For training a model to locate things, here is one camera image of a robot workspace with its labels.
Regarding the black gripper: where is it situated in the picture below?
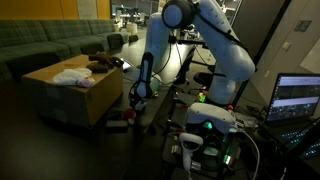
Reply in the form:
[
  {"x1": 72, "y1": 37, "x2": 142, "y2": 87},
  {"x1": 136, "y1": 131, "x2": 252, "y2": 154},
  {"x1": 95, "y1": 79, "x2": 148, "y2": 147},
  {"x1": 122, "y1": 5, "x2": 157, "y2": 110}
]
[{"x1": 129, "y1": 92, "x2": 147, "y2": 107}]

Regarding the blue cloth item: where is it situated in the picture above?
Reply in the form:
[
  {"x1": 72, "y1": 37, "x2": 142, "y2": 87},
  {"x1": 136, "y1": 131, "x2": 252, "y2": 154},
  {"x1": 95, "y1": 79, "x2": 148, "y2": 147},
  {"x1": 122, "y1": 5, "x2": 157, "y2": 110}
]
[{"x1": 134, "y1": 101, "x2": 148, "y2": 113}]

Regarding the red ball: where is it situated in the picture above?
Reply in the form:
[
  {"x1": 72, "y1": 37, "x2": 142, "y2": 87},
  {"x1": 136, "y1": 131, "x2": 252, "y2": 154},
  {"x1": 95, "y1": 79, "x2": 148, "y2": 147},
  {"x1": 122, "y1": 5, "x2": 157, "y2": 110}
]
[{"x1": 122, "y1": 107, "x2": 137, "y2": 122}]

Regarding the dark green item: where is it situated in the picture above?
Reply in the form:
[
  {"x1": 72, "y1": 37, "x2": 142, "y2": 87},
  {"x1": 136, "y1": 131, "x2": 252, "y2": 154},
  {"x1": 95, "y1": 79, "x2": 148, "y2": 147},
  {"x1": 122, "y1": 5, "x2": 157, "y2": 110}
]
[{"x1": 105, "y1": 108, "x2": 125, "y2": 121}]

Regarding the black rectangular block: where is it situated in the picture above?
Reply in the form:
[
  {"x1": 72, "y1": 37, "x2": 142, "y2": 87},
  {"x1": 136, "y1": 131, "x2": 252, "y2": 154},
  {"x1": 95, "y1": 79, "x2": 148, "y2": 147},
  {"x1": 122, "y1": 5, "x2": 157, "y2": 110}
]
[{"x1": 85, "y1": 62, "x2": 110, "y2": 74}]

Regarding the white cloth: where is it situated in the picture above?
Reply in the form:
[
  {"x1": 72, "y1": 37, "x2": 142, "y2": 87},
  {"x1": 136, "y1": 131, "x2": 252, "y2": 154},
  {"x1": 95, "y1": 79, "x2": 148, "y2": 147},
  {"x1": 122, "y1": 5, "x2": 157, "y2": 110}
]
[{"x1": 52, "y1": 67, "x2": 94, "y2": 87}]

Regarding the large cardboard box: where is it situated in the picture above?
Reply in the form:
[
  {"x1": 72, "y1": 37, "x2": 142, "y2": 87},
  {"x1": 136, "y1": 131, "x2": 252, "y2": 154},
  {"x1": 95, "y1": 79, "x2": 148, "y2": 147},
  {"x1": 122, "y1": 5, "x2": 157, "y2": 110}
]
[{"x1": 21, "y1": 54, "x2": 125, "y2": 129}]

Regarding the black electronics box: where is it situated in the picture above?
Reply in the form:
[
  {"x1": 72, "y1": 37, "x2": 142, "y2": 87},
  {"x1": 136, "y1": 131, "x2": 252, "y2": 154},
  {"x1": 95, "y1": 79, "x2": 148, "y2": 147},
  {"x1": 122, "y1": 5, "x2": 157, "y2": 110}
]
[{"x1": 199, "y1": 121, "x2": 242, "y2": 169}]

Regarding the small pink item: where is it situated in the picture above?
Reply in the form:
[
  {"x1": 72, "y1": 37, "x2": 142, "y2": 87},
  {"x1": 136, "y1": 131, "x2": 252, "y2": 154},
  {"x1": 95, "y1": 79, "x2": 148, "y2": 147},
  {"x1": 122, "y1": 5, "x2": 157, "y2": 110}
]
[{"x1": 77, "y1": 76, "x2": 97, "y2": 89}]

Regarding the white VR controller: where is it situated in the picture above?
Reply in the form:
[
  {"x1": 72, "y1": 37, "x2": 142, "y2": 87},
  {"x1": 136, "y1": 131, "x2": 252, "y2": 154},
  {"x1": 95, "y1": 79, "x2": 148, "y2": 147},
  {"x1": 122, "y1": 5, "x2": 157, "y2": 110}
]
[{"x1": 178, "y1": 132, "x2": 205, "y2": 172}]

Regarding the white VR headset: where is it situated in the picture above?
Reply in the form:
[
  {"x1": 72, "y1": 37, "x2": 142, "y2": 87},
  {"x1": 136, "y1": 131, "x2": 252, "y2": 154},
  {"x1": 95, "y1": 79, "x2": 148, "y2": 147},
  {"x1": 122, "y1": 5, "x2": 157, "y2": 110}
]
[{"x1": 184, "y1": 102, "x2": 239, "y2": 135}]

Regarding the green plaid sofa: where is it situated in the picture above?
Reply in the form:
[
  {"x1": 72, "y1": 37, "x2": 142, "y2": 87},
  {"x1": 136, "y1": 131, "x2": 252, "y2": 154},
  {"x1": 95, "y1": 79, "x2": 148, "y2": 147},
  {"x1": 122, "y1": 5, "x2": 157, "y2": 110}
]
[{"x1": 0, "y1": 18, "x2": 126, "y2": 81}]

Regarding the black slanted pole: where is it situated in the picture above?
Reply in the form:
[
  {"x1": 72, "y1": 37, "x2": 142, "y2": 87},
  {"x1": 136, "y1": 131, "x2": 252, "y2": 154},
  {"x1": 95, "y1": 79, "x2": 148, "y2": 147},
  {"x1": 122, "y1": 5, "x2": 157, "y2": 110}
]
[{"x1": 231, "y1": 0, "x2": 294, "y2": 108}]

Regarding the operator laptop with lit screen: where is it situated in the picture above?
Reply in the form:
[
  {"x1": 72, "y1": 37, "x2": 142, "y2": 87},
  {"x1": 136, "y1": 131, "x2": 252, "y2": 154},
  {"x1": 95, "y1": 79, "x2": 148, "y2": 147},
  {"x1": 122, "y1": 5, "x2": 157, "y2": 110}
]
[{"x1": 265, "y1": 72, "x2": 320, "y2": 161}]

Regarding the black stereo camera bar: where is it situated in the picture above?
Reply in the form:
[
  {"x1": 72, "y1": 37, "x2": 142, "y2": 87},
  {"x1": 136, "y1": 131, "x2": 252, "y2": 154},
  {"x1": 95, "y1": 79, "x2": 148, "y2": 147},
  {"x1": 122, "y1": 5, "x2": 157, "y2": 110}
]
[{"x1": 168, "y1": 34, "x2": 208, "y2": 46}]

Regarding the white thick cable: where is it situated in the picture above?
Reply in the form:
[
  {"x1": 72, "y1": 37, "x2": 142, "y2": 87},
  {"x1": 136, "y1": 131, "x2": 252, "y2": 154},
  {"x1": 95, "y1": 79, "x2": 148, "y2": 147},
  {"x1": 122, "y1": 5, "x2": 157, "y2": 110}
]
[{"x1": 238, "y1": 130, "x2": 261, "y2": 180}]

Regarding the white wall sheet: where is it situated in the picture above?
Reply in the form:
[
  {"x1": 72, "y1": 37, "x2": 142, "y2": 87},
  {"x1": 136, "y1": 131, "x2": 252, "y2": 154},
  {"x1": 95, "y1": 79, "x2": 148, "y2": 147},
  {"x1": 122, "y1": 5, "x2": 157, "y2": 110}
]
[{"x1": 299, "y1": 47, "x2": 320, "y2": 75}]

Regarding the grey wall sign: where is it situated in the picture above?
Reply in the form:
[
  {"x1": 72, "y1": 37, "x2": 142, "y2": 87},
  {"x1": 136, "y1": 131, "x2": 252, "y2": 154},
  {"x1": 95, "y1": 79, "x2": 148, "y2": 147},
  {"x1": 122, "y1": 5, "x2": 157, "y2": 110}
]
[{"x1": 293, "y1": 19, "x2": 313, "y2": 33}]

